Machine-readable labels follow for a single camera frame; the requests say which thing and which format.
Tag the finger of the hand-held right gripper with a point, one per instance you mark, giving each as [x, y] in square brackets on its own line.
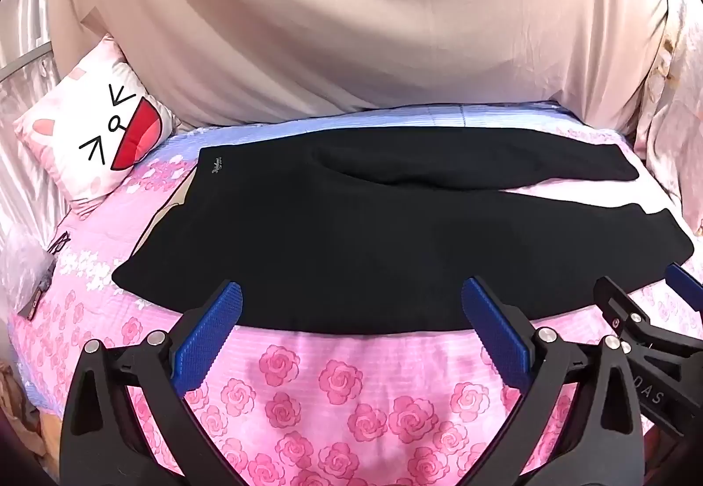
[686, 285]
[620, 307]

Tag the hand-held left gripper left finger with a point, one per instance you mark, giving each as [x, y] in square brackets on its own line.
[218, 328]

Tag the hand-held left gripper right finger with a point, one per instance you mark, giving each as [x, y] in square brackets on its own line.
[494, 332]

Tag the black pants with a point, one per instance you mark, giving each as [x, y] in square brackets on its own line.
[329, 244]

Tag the pink rose print blanket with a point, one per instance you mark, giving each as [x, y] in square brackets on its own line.
[340, 392]

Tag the pale floral quilt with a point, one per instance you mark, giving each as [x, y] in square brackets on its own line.
[675, 107]

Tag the small dark device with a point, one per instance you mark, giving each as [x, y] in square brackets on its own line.
[39, 294]

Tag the clear plastic bag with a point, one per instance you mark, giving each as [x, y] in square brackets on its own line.
[22, 258]

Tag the cat face pillow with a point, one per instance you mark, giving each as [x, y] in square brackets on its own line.
[82, 123]

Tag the shiny striped curtain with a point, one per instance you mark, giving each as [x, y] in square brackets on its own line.
[22, 173]

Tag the beige sheet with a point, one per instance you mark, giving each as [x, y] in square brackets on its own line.
[329, 24]

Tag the metal rail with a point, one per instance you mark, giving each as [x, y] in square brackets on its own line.
[25, 60]

